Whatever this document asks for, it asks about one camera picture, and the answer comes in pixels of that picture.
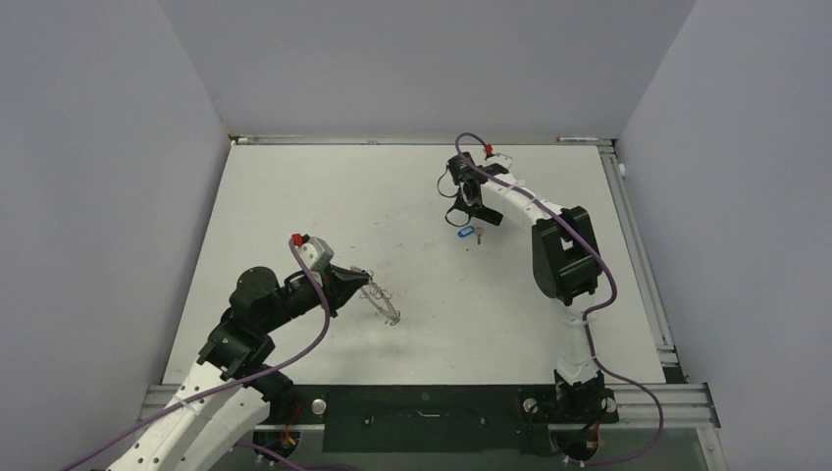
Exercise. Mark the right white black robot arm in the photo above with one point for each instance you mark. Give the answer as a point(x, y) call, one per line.
point(564, 253)

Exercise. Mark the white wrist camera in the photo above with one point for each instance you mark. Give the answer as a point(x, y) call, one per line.
point(501, 159)
point(316, 254)

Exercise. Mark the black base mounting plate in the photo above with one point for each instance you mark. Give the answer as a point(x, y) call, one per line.
point(438, 418)

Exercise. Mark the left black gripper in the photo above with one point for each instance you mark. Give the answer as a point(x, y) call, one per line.
point(338, 285)

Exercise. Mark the key with blue tag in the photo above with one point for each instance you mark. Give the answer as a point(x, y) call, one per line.
point(476, 232)

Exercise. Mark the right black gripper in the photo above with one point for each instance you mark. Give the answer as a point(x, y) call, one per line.
point(490, 215)

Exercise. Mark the marker pen at wall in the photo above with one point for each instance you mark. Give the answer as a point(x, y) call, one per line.
point(577, 139)

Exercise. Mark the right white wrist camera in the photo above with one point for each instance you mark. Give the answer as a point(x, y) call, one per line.
point(501, 159)

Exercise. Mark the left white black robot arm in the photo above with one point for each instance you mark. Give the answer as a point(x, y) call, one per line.
point(230, 387)

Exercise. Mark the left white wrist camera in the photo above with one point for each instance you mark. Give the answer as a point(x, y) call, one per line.
point(316, 254)

